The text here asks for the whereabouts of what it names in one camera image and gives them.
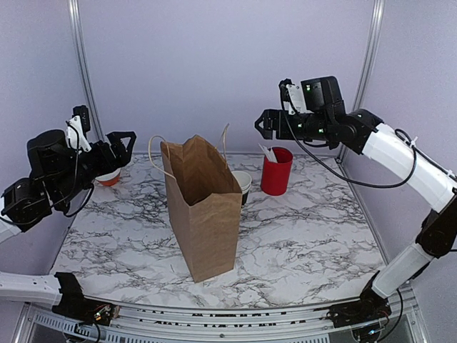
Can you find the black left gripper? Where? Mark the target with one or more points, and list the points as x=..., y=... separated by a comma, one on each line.
x=101, y=148

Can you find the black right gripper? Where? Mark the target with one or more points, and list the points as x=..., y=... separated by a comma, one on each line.
x=269, y=115

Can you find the brown paper bag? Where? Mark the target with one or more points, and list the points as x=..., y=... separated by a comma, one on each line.
x=204, y=204

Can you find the orange object behind left arm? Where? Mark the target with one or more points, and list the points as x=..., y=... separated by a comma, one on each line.
x=109, y=179

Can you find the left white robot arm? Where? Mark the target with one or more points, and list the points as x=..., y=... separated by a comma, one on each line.
x=60, y=291

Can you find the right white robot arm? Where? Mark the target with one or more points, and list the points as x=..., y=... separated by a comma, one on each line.
x=369, y=136

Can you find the white wrapped stirrer packets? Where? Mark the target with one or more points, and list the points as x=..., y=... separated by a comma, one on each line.
x=269, y=153

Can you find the red cylindrical holder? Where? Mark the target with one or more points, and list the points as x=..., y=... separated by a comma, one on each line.
x=275, y=175

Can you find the stacked black paper cups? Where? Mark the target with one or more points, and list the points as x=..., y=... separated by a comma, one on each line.
x=244, y=180

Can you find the aluminium frame post left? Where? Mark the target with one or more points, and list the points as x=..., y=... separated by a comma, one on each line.
x=78, y=37

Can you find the aluminium frame post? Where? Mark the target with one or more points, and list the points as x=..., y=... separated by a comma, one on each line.
x=78, y=37
x=372, y=45

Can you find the aluminium frame post right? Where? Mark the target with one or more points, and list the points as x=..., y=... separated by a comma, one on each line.
x=372, y=45

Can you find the aluminium front rail base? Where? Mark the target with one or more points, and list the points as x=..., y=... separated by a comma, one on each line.
x=399, y=321

